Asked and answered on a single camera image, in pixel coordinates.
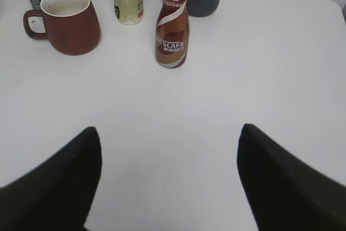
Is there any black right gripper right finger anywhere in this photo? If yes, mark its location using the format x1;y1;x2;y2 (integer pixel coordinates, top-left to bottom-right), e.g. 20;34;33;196
237;123;345;230

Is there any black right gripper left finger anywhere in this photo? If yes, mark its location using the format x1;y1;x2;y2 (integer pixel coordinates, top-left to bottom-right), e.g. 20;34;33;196
1;127;102;230

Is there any brown Nescafe coffee bottle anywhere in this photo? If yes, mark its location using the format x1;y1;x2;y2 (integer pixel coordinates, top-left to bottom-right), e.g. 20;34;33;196
155;0;190;69

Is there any red ceramic mug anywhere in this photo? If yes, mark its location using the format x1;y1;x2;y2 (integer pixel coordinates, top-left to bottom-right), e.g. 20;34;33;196
23;0;101;55

